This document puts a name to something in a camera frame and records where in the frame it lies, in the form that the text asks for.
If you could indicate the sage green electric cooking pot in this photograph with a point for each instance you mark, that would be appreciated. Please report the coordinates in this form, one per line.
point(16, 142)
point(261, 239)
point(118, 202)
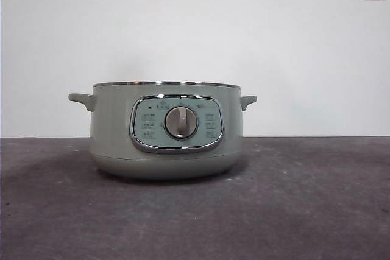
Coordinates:
point(115, 138)

